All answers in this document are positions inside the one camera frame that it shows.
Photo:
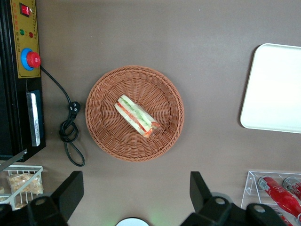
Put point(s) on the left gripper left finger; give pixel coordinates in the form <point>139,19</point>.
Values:
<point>68,195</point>

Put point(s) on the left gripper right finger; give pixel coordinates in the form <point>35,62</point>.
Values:
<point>204,200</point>

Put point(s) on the triangle sandwich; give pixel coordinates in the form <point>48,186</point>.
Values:
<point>132,114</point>

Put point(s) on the round brown wicker basket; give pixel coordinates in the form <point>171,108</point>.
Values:
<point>105,131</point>

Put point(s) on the cream plastic tray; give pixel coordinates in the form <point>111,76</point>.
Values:
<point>272,89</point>

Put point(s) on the bagged puffed rice snack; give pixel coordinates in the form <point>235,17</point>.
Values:
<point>2,190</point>
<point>23,183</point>
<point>20,206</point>

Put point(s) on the clear acrylic bottle rack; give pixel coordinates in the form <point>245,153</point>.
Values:
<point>250,186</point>

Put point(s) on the grey metal lever bar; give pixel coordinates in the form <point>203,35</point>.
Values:
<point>11,162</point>

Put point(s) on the black machine yellow control panel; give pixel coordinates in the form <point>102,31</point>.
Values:
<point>9,94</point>

